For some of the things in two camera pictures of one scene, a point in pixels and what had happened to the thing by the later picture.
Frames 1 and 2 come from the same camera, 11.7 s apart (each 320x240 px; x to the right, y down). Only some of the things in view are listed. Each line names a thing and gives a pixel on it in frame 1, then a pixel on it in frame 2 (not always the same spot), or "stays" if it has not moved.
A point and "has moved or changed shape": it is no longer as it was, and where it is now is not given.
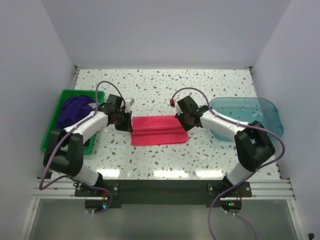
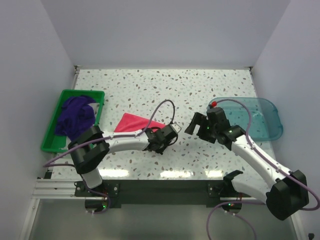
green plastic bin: x=98 y=95 stays
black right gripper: x=179 y=116 → x=199 y=119
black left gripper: x=127 y=126 → x=160 y=150
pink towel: x=157 y=130 has moved or changed shape
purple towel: x=73 y=109 stays
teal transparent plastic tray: x=246 y=110 stays
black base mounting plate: x=163 y=192 stays
